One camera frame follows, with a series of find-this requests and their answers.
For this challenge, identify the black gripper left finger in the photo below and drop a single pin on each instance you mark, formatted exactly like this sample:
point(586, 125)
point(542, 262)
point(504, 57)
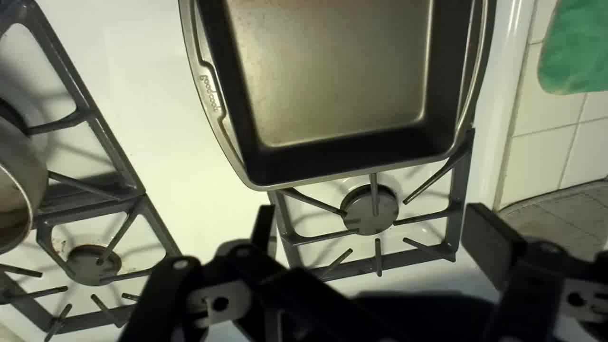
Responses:
point(183, 298)

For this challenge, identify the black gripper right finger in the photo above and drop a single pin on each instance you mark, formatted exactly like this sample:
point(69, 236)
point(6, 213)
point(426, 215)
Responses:
point(538, 281)

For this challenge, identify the small metal pot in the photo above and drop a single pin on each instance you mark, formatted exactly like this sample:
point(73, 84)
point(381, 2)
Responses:
point(24, 179)

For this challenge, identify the black stove grate under pot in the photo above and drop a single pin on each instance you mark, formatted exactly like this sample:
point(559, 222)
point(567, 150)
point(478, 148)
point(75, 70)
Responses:
point(82, 209)

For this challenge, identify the white stove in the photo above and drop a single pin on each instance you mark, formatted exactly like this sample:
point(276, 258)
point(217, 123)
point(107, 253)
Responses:
point(130, 55)

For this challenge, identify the black stove grate near pan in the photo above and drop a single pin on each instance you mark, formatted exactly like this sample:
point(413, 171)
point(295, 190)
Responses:
point(377, 220)

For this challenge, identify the dark rectangular baking pan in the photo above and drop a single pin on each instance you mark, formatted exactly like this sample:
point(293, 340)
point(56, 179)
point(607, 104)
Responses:
point(299, 91)

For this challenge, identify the green cloth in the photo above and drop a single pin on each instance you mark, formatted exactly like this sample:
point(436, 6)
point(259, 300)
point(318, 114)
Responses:
point(575, 53)

